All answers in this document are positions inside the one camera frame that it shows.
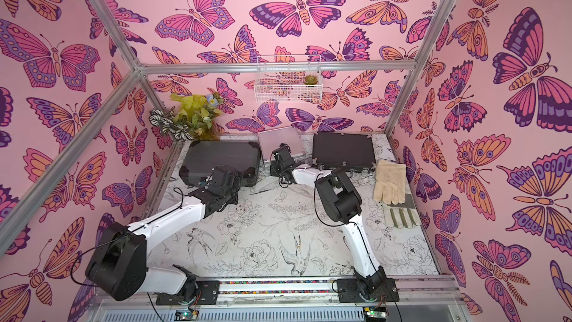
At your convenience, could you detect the small silver poker case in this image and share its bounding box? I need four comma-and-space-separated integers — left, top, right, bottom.
258, 127, 306, 165

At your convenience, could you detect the aluminium front rail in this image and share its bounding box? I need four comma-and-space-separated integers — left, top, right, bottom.
82, 275, 472, 321

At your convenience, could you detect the white wire basket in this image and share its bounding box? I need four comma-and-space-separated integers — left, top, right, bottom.
252, 54, 323, 103

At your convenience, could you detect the large black poker case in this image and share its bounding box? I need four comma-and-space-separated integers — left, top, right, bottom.
179, 140, 262, 187

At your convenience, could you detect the yellow glass vase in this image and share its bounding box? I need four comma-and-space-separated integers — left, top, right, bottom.
197, 127, 220, 141

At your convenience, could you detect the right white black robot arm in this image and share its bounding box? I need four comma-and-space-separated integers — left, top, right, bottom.
271, 144, 387, 301

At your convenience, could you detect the small green succulent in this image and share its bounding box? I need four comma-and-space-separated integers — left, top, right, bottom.
303, 75, 320, 86

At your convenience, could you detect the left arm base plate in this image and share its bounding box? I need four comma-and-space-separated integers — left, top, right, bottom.
156, 280, 220, 306

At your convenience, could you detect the green artificial plant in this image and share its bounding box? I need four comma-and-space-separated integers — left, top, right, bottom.
170, 93, 223, 134

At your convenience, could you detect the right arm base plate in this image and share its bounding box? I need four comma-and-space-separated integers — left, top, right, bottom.
333, 278, 400, 304

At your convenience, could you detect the black aluminium poker case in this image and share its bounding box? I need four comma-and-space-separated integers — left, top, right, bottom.
311, 132, 377, 173

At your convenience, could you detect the striped leaf plant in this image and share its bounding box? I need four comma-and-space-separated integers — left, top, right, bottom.
149, 108, 195, 141

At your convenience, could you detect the cream work glove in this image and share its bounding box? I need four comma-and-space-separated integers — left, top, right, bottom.
373, 160, 408, 206

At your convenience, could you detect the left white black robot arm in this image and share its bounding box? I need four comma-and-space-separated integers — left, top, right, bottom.
85, 165, 243, 304

